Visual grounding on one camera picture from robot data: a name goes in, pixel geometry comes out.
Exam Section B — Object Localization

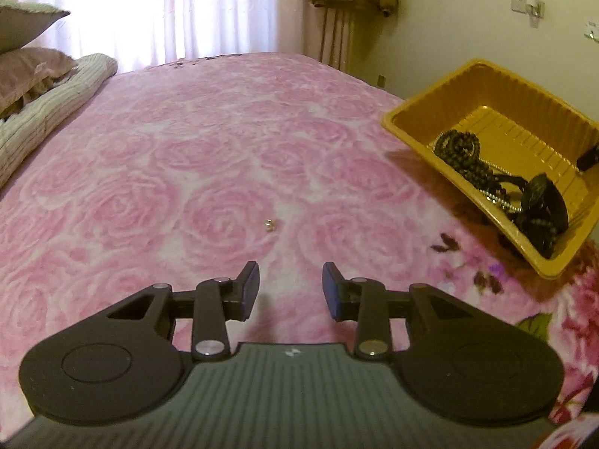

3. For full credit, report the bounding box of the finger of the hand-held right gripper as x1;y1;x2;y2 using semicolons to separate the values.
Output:
577;144;599;172

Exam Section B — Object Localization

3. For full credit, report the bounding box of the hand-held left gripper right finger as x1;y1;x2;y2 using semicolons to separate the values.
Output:
321;261;474;362

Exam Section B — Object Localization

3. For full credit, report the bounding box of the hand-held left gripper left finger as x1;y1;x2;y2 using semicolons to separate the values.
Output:
105;261;261;362

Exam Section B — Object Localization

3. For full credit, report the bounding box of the black strap bracelet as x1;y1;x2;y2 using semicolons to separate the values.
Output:
538;181;570;236

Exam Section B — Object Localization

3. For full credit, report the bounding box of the yellow plastic tray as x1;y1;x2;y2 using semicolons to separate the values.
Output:
381;59;599;281

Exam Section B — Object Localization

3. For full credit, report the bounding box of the black wristwatch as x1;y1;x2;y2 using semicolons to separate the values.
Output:
520;173;551;217

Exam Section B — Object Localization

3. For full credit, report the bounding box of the white pearl necklace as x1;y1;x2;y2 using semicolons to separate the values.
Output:
486;163;523;214

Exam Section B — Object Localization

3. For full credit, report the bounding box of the dark brown bead necklace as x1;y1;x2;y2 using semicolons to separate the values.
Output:
508;213;562;259
433;129;516;207

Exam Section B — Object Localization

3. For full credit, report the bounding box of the pink floral blanket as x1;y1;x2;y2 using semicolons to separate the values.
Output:
0;51;599;433

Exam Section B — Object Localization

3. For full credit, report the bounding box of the green ribbed quilt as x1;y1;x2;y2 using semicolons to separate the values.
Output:
0;53;118;189

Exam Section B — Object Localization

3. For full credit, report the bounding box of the white sheer curtain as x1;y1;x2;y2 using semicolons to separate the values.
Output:
18;0;310;76

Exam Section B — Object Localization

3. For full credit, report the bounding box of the mauve pillow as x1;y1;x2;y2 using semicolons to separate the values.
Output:
0;47;78;120

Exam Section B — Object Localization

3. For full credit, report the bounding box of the green pillow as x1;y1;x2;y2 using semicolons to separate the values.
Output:
0;0;71;55

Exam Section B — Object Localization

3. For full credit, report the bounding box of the white wall socket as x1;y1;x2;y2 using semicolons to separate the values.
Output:
510;0;546;21

